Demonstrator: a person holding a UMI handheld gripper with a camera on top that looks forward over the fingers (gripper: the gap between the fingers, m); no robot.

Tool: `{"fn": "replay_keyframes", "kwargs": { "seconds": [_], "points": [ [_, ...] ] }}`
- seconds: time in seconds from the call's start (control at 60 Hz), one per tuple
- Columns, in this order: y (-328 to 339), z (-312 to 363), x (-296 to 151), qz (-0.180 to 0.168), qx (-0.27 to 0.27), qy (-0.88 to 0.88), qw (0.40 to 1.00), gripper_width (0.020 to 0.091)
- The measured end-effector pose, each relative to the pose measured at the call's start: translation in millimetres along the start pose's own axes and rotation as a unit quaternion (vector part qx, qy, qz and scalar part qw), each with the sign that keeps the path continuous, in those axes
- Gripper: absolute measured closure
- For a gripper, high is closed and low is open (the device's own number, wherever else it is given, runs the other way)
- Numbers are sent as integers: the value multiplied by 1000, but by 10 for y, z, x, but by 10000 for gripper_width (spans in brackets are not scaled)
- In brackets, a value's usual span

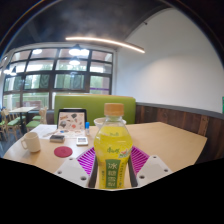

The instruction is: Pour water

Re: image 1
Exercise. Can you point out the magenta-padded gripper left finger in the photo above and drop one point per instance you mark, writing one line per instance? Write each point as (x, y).
(71, 171)

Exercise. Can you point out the flat round red coaster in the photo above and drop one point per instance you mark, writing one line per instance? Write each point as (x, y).
(63, 152)

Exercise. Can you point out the green upholstered bench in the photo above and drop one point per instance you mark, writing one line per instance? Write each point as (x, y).
(96, 105)

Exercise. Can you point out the small dark box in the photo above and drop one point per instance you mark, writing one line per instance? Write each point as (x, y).
(57, 138)

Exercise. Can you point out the large dark-framed grid window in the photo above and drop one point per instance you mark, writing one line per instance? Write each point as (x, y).
(66, 81)

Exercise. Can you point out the long curved linear light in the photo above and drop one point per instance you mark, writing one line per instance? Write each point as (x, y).
(106, 42)

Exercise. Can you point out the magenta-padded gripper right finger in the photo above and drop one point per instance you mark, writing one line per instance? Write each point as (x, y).
(153, 170)

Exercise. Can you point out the wooden chairs with green seats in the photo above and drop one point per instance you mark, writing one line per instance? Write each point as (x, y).
(13, 123)

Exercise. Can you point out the white ribbed mug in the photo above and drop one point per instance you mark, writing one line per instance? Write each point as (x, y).
(32, 142)

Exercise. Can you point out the light wooden dining table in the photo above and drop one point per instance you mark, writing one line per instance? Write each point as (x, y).
(21, 109)

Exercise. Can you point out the blue-capped glue stick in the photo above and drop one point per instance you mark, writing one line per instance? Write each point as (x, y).
(87, 128)

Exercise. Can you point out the yellow drink bottle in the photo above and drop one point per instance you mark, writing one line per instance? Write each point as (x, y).
(112, 146)

